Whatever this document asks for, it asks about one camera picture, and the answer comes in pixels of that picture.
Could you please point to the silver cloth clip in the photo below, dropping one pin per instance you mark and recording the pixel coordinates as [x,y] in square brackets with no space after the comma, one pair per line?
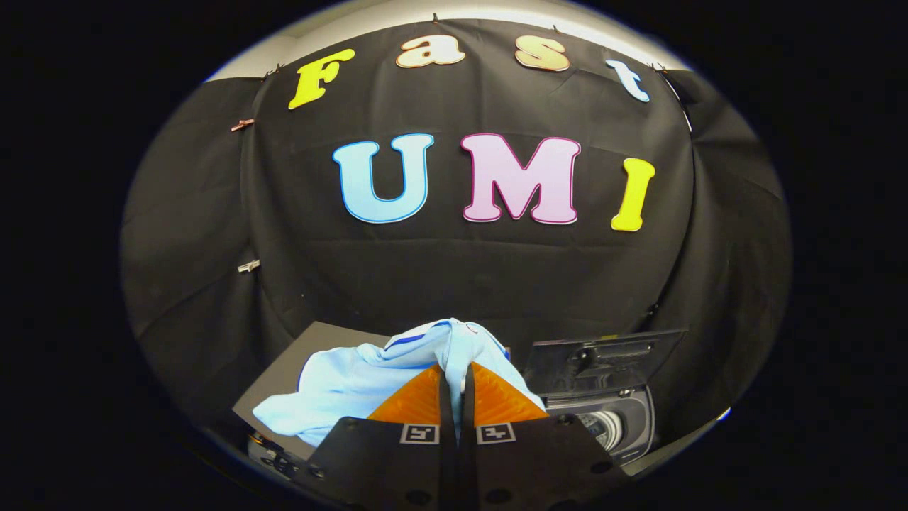
[248,266]

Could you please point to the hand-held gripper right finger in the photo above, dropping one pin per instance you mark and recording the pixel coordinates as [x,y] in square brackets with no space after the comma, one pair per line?
[467,426]

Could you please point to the transparent washing machine lid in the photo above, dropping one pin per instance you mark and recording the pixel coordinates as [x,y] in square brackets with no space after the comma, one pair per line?
[603,362]

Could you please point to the light blue polo shirt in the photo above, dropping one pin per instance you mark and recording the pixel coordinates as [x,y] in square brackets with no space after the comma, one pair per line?
[355,383]

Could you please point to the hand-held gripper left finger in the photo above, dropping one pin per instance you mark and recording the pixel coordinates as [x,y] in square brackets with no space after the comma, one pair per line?
[447,426]

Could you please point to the copper cloth clip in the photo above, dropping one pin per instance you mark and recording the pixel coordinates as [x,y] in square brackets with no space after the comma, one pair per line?
[242,125]

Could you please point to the row of small black clips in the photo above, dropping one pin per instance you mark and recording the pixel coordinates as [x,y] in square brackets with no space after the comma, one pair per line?
[434,16]

